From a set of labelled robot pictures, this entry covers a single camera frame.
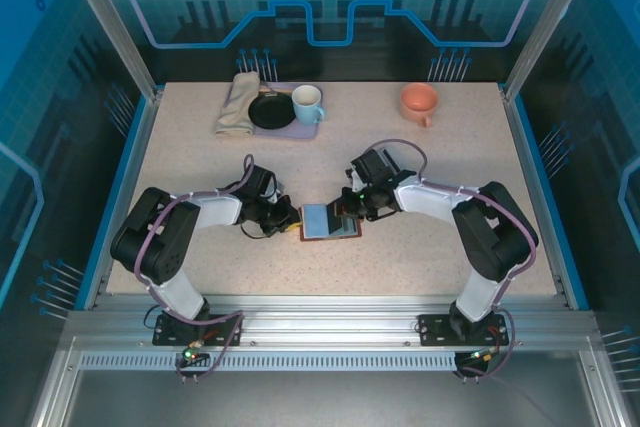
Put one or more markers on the connector with green light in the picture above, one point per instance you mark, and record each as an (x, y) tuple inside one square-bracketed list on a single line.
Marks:
[(192, 354)]

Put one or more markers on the orange cup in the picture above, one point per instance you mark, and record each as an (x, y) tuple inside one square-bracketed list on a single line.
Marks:
[(417, 104)]

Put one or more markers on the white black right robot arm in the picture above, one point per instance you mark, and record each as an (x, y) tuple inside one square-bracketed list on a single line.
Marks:
[(430, 199)]

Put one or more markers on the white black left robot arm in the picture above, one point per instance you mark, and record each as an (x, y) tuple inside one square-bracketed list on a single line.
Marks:
[(215, 209)]

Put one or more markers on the brown leather card holder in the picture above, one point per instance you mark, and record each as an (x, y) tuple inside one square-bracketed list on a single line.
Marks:
[(315, 222)]

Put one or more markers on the beige folded cloth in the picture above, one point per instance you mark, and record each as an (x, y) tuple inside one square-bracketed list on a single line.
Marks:
[(235, 107)]

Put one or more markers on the black pan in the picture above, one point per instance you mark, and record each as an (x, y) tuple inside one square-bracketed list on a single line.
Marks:
[(270, 112)]

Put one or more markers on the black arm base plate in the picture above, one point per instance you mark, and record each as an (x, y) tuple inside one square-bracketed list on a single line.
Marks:
[(432, 329), (170, 332)]

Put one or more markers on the aluminium side rail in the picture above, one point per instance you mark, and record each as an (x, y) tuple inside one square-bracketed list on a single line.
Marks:
[(136, 172), (527, 172)]

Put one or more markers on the aluminium front rail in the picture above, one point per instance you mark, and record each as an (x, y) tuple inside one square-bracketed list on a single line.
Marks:
[(325, 322)]

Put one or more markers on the aluminium frame post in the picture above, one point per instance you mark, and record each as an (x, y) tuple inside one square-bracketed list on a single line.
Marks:
[(542, 32), (115, 32)]

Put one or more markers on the connector with orange plug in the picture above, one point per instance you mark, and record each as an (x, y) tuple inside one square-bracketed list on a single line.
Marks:
[(482, 356)]

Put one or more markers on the dark card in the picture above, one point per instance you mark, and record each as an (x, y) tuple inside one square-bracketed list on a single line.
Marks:
[(337, 226)]

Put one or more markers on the light blue mug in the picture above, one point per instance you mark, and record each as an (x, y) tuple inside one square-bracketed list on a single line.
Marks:
[(306, 109)]

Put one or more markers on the lilac tray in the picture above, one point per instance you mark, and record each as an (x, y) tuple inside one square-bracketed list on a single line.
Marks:
[(295, 133)]

